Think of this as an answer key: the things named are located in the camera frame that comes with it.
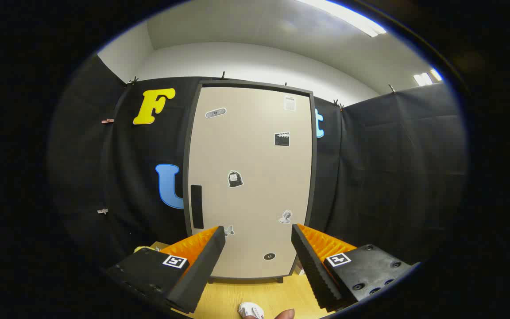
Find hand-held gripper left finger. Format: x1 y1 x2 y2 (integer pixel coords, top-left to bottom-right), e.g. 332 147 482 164
106 226 227 314

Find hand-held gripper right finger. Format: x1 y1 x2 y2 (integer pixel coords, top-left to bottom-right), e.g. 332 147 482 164
291 224 416 310

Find black door handle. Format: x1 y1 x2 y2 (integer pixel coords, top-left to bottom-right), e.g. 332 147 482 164
190 185 204 230

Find white shoe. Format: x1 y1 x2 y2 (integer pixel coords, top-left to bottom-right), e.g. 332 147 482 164
239 302 265 319

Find dark grey shoe cabinet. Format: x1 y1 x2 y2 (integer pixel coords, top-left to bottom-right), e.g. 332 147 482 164
183 80 318 284

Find black backdrop cloth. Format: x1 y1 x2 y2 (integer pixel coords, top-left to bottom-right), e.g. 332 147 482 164
47 55 468 275

